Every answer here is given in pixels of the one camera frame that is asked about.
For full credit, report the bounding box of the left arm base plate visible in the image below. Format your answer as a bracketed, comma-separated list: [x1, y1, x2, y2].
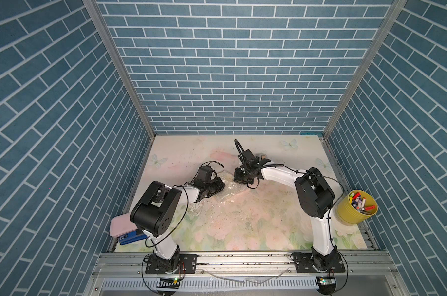
[143, 254, 198, 275]

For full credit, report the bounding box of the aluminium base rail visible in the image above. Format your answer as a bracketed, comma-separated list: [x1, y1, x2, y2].
[85, 249, 409, 296]

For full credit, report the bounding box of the aluminium corner post right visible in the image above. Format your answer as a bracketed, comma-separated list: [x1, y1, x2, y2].
[322, 0, 407, 141]

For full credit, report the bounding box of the clear bubble wrap sheet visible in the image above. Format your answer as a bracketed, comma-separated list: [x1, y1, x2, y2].
[190, 171, 254, 219]

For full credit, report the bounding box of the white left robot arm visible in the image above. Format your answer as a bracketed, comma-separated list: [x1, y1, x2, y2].
[130, 161, 225, 262]

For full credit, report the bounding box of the blue box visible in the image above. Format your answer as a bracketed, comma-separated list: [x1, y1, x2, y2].
[118, 229, 148, 245]

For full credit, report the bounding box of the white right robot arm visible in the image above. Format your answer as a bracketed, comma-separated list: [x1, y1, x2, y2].
[234, 142, 337, 260]

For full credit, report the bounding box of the yellow pen bucket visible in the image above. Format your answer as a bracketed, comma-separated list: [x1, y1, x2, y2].
[335, 190, 378, 225]

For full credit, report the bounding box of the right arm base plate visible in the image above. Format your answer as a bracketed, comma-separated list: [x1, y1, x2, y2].
[290, 252, 346, 273]

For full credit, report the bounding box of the aluminium corner post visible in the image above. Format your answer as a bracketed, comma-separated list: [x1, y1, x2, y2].
[322, 0, 407, 141]
[83, 0, 156, 141]

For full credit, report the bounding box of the aluminium corner post left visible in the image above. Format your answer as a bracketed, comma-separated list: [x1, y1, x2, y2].
[83, 0, 156, 141]

